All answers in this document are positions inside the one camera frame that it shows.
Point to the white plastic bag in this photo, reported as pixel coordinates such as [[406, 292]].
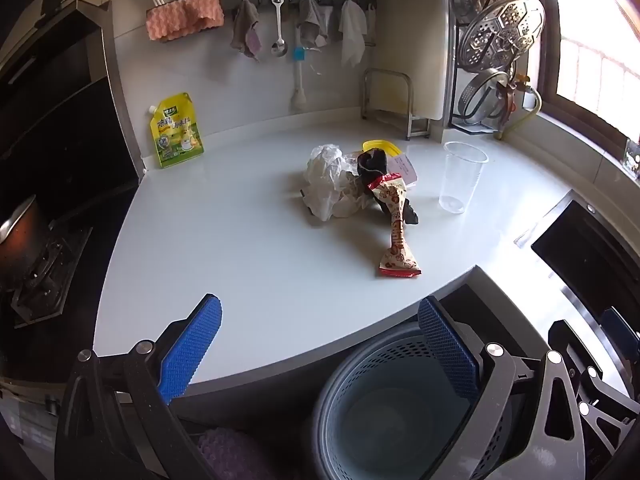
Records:
[[325, 175]]

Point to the metal ladle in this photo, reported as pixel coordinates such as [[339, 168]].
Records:
[[279, 47]]

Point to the clear plastic cup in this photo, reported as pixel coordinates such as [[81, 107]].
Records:
[[457, 180]]

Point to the gas stove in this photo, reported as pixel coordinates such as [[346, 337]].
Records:
[[45, 270]]

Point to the dark wok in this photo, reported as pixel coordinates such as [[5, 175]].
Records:
[[17, 225]]

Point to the pink sponge cloth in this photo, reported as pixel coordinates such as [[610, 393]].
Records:
[[185, 17]]

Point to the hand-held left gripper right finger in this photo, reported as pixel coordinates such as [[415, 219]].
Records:
[[450, 345]]

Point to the small printed card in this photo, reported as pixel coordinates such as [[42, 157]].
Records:
[[632, 160]]

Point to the perforated metal steamer plate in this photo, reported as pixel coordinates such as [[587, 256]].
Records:
[[500, 35]]

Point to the clear blister pack with card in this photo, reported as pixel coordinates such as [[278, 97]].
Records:
[[407, 167]]

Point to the white rag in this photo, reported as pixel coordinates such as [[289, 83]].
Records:
[[352, 35]]

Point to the steel sink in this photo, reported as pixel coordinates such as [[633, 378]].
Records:
[[590, 255]]

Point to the purple floor mat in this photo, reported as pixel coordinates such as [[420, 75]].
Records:
[[230, 455]]

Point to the grey perforated waste bin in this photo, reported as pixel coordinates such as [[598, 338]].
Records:
[[390, 410]]

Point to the grey purple rag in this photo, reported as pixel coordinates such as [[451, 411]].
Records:
[[245, 25]]

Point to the blue white bottle brush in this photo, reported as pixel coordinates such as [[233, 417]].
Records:
[[299, 85]]

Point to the green yellow spout pouch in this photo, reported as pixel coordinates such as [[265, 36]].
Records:
[[177, 132]]

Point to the yellow plastic dish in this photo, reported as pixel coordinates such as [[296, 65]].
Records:
[[387, 146]]

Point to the metal board stand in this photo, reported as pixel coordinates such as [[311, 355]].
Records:
[[410, 110]]

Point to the red beige snack wrapper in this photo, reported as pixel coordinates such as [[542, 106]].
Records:
[[397, 255]]

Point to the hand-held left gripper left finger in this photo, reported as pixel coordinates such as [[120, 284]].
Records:
[[192, 350]]

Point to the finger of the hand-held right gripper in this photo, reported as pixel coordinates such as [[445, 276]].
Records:
[[570, 345], [620, 330]]

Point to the white paper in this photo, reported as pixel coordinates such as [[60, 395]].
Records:
[[350, 200]]

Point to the window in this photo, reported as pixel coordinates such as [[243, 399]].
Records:
[[600, 60]]

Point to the white cutting board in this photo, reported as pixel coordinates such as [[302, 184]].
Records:
[[420, 45]]

